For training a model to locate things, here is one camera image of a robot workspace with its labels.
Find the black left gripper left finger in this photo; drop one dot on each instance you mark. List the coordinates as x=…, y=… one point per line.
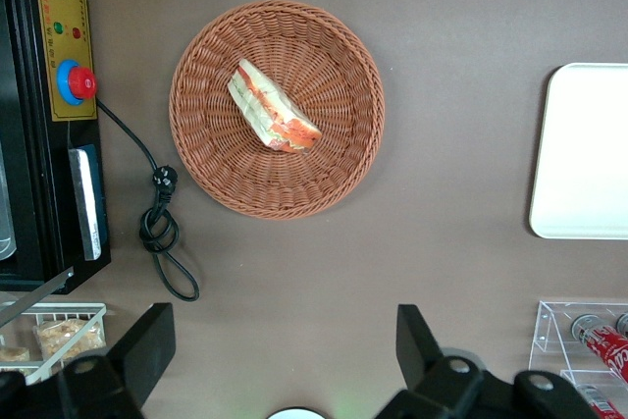
x=122, y=365

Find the clear acrylic can dispenser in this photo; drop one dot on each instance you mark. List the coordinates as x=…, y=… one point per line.
x=552, y=335

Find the red cola can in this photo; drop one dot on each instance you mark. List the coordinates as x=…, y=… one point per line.
x=608, y=348
x=601, y=404

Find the plastic-wrapped triangle sandwich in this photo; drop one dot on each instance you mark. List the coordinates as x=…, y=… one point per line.
x=267, y=105

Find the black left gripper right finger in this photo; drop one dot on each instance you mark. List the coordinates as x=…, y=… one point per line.
x=441, y=384

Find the clear bag of snacks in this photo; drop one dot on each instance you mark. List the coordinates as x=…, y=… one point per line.
x=68, y=338
x=14, y=354

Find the black sealing machine yellow panel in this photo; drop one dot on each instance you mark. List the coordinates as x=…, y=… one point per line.
x=34, y=169

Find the red emergency stop button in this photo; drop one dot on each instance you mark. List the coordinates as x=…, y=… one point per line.
x=78, y=81

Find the white round disc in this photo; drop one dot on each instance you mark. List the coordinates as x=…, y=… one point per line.
x=294, y=414

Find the round brown wicker basket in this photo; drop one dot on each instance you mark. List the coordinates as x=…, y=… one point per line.
x=324, y=70

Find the white plastic tray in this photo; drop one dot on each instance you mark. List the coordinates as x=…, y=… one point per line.
x=584, y=154

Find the silver-topped drink can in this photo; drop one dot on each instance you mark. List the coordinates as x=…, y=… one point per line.
x=623, y=325

